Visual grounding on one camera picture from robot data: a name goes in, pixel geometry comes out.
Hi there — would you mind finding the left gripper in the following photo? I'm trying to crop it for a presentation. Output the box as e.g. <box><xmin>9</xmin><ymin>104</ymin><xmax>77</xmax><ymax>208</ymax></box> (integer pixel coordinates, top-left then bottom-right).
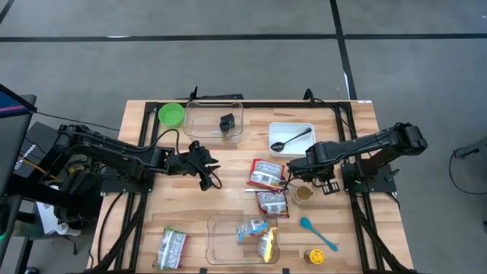
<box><xmin>167</xmin><ymin>141</ymin><xmax>221</xmax><ymax>191</ymax></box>

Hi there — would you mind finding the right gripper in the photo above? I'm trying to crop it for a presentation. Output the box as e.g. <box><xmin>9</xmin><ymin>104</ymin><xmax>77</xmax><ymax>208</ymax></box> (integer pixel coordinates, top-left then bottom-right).
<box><xmin>287</xmin><ymin>141</ymin><xmax>338</xmax><ymax>183</ymax></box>

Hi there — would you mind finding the dark metal spoon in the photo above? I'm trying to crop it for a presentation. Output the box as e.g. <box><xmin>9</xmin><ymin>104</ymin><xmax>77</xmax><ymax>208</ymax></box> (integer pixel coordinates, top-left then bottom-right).
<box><xmin>269</xmin><ymin>127</ymin><xmax>313</xmax><ymax>153</ymax></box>

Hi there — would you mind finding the blue beef ramen packet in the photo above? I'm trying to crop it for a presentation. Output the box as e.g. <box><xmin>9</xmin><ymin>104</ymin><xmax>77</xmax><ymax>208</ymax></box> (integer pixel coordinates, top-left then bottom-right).
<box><xmin>236</xmin><ymin>218</ymin><xmax>269</xmax><ymax>244</ymax></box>

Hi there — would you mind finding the green ramen packet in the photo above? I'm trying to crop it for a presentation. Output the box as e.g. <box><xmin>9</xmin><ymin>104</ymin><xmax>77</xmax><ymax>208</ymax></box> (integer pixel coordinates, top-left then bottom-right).
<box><xmin>152</xmin><ymin>225</ymin><xmax>190</xmax><ymax>271</ymax></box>

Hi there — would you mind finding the yellow ramen packet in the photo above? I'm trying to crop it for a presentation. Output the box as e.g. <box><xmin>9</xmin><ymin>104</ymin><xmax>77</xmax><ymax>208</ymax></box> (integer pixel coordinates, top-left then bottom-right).
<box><xmin>256</xmin><ymin>227</ymin><xmax>279</xmax><ymax>263</ymax></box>

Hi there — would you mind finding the small cup of brown liquid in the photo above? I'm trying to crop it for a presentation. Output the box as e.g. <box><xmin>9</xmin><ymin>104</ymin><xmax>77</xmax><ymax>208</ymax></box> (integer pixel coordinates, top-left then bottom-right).
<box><xmin>291</xmin><ymin>185</ymin><xmax>315</xmax><ymax>206</ymax></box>

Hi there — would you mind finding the clear plastic bin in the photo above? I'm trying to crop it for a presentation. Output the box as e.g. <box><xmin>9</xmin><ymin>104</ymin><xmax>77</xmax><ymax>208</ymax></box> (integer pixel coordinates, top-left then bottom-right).
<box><xmin>183</xmin><ymin>100</ymin><xmax>245</xmax><ymax>145</ymax></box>
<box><xmin>205</xmin><ymin>212</ymin><xmax>282</xmax><ymax>266</ymax></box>

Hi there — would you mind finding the white plastic tray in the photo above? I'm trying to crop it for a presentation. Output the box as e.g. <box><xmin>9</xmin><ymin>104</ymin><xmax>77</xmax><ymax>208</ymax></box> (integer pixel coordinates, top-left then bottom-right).
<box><xmin>268</xmin><ymin>121</ymin><xmax>317</xmax><ymax>158</ymax></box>

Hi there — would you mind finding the red ramen packet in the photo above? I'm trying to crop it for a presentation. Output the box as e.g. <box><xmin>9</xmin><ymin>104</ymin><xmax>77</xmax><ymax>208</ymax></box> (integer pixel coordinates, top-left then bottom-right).
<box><xmin>247</xmin><ymin>158</ymin><xmax>285</xmax><ymax>191</ymax></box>
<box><xmin>254</xmin><ymin>189</ymin><xmax>291</xmax><ymax>218</ymax></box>

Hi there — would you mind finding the teal plastic spoon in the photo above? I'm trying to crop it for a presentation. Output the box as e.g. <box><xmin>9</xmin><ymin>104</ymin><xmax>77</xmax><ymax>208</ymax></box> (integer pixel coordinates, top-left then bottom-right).
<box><xmin>299</xmin><ymin>215</ymin><xmax>339</xmax><ymax>253</ymax></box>

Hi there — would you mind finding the green plastic bowl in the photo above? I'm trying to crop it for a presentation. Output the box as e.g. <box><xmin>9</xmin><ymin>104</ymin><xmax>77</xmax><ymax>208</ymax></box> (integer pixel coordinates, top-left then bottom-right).
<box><xmin>158</xmin><ymin>102</ymin><xmax>186</xmax><ymax>129</ymax></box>

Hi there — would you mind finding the yellow-lidded jar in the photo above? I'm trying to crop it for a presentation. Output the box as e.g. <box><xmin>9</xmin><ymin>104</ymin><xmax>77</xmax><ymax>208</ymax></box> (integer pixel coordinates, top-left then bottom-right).
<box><xmin>303</xmin><ymin>248</ymin><xmax>326</xmax><ymax>266</ymax></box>

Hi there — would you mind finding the black case with white lettering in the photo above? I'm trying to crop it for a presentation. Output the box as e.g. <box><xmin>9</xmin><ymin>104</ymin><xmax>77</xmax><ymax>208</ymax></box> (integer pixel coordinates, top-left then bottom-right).
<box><xmin>14</xmin><ymin>120</ymin><xmax>69</xmax><ymax>180</ymax></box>

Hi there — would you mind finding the white paper sheet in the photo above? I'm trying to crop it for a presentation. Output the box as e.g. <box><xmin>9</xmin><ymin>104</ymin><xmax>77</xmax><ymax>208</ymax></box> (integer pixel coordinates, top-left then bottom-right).
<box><xmin>36</xmin><ymin>201</ymin><xmax>69</xmax><ymax>235</ymax></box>

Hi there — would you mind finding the monitor with blue screen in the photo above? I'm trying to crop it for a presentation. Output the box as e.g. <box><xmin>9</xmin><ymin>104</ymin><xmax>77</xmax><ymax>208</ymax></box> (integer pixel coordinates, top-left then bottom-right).
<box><xmin>0</xmin><ymin>82</ymin><xmax>38</xmax><ymax>199</ymax></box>

